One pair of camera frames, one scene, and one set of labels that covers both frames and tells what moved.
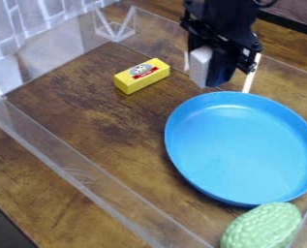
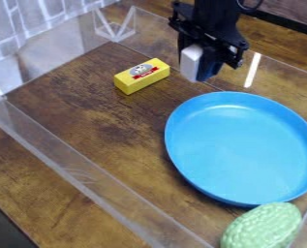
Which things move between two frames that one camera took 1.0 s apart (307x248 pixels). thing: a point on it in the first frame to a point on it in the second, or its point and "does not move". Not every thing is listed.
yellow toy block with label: x=142 y=76 does not move
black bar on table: x=286 y=22 does not move
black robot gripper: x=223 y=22 to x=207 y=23
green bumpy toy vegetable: x=269 y=226 does not move
